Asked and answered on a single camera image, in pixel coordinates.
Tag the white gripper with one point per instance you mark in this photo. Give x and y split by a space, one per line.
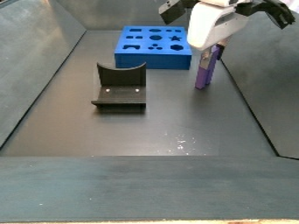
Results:
214 22

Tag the purple double-square peg object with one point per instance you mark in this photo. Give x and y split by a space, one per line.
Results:
209 59

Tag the blue shape-sorter block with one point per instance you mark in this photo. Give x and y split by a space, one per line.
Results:
157 45

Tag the black curved holder stand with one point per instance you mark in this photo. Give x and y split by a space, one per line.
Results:
122 86

